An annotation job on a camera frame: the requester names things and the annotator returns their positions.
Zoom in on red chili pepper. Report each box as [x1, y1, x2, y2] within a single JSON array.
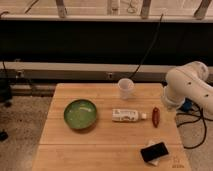
[[152, 107, 160, 128]]

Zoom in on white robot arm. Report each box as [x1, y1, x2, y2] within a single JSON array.
[[161, 61, 213, 114]]

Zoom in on white plastic bottle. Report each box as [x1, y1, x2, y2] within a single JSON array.
[[112, 109, 147, 122]]

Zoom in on green bowl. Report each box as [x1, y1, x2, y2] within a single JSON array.
[[64, 99, 97, 130]]

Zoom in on black sponge block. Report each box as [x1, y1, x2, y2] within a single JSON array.
[[140, 141, 169, 166]]

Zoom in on blue object on floor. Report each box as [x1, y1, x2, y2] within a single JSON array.
[[181, 99, 192, 112]]

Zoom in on black chair base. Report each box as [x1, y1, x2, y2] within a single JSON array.
[[0, 79, 12, 141]]

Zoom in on black floor cable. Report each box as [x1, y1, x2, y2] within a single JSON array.
[[175, 101, 213, 150]]

